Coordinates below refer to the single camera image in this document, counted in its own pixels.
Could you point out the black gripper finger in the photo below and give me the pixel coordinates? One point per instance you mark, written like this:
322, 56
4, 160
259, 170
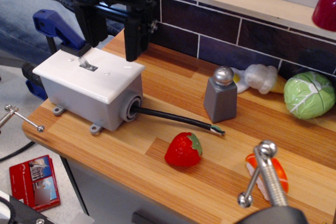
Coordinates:
137, 36
92, 23

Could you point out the clear toggle switch lever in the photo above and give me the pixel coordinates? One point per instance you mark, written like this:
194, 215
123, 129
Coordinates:
85, 64

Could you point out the blue bar clamp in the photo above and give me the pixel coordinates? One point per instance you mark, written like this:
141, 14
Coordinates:
51, 24

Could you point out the person's legs in jeans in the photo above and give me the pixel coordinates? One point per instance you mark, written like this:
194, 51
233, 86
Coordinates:
19, 36

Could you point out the dark shelf with brick backsplash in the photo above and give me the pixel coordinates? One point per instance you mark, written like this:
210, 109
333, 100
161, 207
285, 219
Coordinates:
244, 32

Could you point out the grey salt shaker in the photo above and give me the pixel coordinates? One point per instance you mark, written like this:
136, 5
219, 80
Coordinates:
220, 100

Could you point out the toy fried egg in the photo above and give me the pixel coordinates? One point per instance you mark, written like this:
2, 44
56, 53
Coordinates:
239, 80

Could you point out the red toy strawberry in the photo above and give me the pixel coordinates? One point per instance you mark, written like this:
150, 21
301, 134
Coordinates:
184, 150

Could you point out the white toy garlic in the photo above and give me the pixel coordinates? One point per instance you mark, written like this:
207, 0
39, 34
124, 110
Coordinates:
262, 78

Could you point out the yellow toy food piece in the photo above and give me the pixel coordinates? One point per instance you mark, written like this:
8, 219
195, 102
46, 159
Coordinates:
279, 85

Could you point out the red card box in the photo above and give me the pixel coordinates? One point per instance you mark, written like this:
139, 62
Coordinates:
34, 183

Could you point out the toy salmon sushi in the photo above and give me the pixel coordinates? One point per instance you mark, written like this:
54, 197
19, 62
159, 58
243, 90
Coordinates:
251, 165

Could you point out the metal clamp screw right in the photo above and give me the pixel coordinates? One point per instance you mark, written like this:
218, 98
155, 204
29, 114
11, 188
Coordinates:
264, 152

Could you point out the green toy cabbage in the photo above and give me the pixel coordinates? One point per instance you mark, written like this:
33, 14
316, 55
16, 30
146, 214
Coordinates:
309, 95

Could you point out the black equipment bottom left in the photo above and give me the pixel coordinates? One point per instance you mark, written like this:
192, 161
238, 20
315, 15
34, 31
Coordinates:
14, 211

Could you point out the grey electrical switch box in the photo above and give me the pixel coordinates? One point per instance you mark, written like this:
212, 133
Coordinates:
104, 97

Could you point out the grey cabinet with handle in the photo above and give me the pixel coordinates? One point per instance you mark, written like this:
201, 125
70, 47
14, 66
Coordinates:
110, 202

